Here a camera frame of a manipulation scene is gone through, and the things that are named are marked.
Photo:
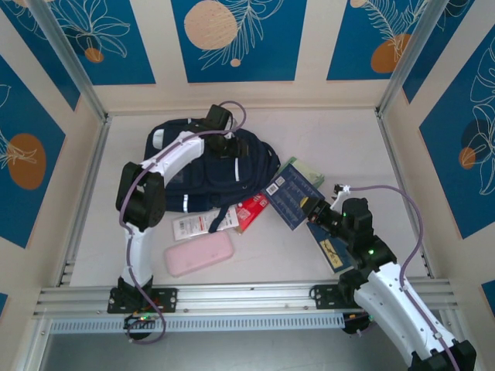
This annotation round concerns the dark blue QR code notebook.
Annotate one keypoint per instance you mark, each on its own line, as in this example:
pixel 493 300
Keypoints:
pixel 288 193

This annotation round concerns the dark blue yellow-label book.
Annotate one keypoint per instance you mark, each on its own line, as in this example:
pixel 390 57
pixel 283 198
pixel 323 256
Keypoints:
pixel 332 251

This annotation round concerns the light green notebook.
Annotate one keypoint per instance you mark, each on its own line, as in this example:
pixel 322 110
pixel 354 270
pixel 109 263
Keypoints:
pixel 309 174

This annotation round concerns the navy blue student backpack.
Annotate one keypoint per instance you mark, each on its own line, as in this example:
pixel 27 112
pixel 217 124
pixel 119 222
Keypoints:
pixel 216 181

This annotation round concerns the red packet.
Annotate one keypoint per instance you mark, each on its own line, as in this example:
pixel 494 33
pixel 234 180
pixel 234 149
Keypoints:
pixel 251 210

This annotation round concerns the white clear stationery pack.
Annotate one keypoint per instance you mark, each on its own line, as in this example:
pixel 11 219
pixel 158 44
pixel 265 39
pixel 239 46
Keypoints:
pixel 189 226

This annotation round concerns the pink pencil case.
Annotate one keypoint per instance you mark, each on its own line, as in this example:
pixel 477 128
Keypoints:
pixel 199 253

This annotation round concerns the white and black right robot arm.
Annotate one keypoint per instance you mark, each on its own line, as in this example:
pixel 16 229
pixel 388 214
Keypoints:
pixel 394 301

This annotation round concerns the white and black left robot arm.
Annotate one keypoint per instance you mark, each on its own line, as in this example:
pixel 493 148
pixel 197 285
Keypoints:
pixel 174 154

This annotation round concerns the control board with LEDs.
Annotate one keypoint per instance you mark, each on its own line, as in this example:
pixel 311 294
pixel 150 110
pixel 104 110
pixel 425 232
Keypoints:
pixel 141 320
pixel 357 324

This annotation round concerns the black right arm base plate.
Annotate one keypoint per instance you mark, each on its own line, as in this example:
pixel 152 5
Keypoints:
pixel 325 295

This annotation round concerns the aluminium side rail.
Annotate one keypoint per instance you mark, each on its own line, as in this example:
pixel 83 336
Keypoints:
pixel 86 193
pixel 387 135

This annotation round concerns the blue floral wall poster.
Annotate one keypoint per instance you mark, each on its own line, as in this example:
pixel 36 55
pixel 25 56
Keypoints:
pixel 239 38
pixel 441 62
pixel 356 46
pixel 42 50
pixel 27 154
pixel 460 154
pixel 116 46

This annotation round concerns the aluminium mounting rail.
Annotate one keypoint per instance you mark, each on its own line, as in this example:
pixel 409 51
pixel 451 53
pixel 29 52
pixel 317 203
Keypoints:
pixel 247 297

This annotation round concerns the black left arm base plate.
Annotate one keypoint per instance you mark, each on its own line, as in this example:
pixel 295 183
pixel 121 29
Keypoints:
pixel 166 299

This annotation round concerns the aluminium frame post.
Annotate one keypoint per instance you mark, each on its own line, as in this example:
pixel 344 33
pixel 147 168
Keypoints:
pixel 69 58
pixel 415 58

